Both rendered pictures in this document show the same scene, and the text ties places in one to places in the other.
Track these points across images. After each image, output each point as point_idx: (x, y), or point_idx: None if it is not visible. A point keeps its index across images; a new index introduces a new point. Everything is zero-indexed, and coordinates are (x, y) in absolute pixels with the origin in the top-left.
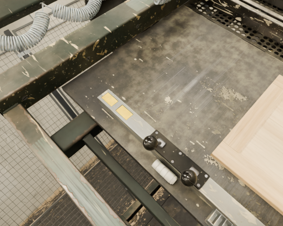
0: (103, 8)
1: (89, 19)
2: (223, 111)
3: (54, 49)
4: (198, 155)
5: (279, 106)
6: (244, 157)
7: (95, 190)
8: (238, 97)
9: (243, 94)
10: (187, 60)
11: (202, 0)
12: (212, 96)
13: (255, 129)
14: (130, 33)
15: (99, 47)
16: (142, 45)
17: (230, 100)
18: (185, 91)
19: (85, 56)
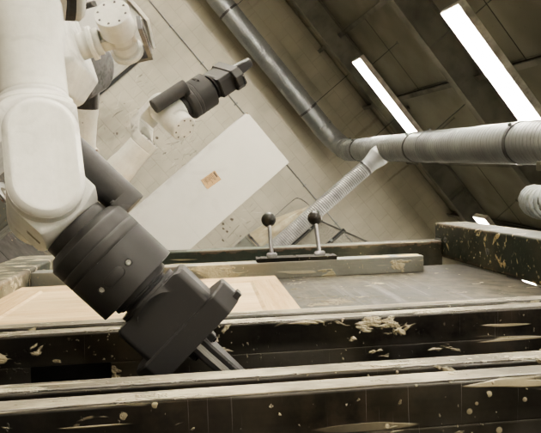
0: None
1: None
2: (313, 295)
3: (496, 227)
4: (284, 281)
5: (258, 304)
6: (243, 282)
7: (315, 246)
8: (319, 303)
9: (318, 306)
10: (443, 298)
11: None
12: (347, 295)
13: (258, 289)
14: (535, 268)
15: (498, 246)
16: (515, 287)
17: (322, 300)
18: (378, 289)
19: (485, 244)
